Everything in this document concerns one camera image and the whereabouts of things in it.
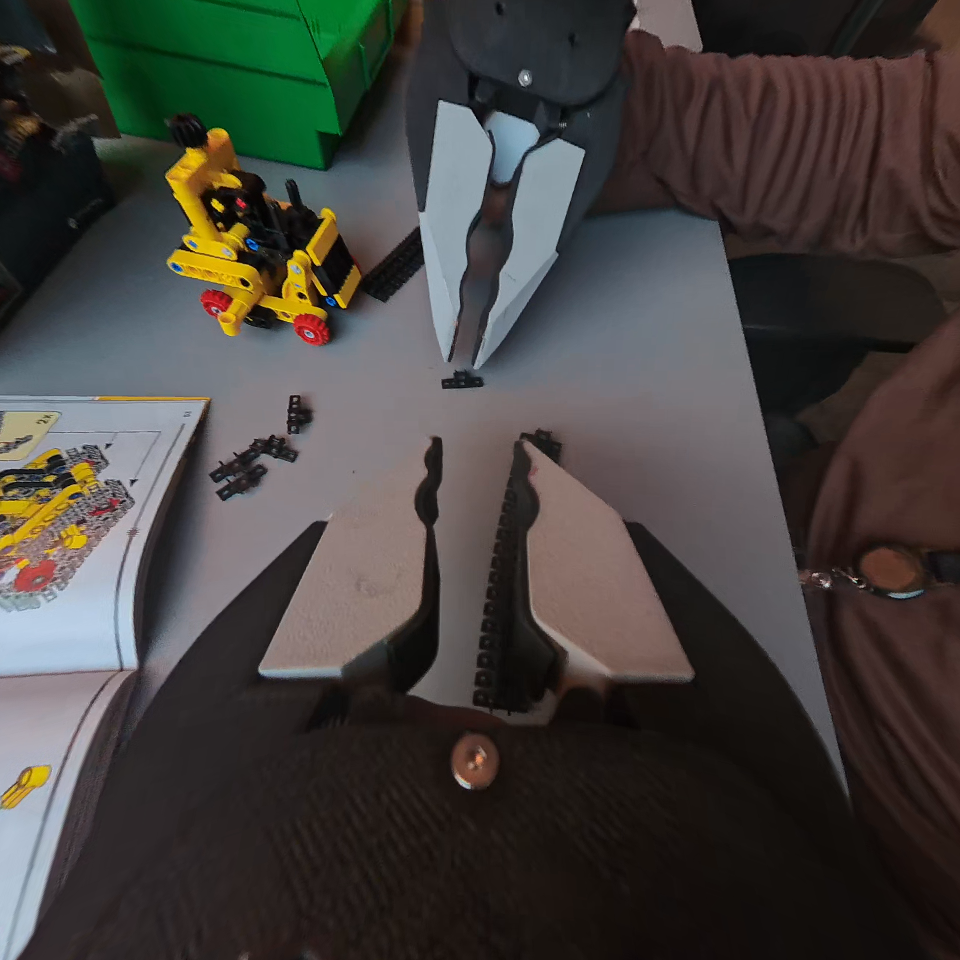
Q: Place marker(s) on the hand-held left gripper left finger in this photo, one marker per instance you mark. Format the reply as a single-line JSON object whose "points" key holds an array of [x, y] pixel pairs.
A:
{"points": [[360, 585]]}

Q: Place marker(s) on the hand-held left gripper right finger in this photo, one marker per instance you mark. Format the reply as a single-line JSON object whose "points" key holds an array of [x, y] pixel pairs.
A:
{"points": [[600, 592]]}

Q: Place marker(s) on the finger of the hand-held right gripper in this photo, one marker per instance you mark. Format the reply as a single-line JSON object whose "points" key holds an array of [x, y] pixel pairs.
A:
{"points": [[450, 210], [544, 217]]}

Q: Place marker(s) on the black lego track strip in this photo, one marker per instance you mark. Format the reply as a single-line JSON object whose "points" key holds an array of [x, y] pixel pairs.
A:
{"points": [[499, 600], [394, 264]]}

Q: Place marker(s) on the pile of track pieces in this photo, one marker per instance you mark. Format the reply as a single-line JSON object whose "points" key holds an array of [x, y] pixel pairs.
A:
{"points": [[271, 448]]}

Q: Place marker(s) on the single black track link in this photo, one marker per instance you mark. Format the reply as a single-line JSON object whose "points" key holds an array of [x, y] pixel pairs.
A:
{"points": [[461, 381]]}

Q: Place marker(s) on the yellow lego bulldozer model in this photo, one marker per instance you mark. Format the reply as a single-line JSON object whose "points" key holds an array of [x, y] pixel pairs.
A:
{"points": [[210, 262]]}

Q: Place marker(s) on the lego instruction booklet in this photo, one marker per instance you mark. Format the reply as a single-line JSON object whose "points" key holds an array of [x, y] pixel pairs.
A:
{"points": [[67, 637]]}

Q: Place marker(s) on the dark cardboard lego box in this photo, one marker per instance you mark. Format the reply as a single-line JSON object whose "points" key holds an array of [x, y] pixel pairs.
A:
{"points": [[45, 202]]}

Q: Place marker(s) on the green plastic bin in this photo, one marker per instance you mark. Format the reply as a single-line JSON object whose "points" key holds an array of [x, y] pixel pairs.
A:
{"points": [[225, 75]]}

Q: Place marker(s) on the person's torso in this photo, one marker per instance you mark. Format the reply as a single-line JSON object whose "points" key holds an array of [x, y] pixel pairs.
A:
{"points": [[900, 712]]}

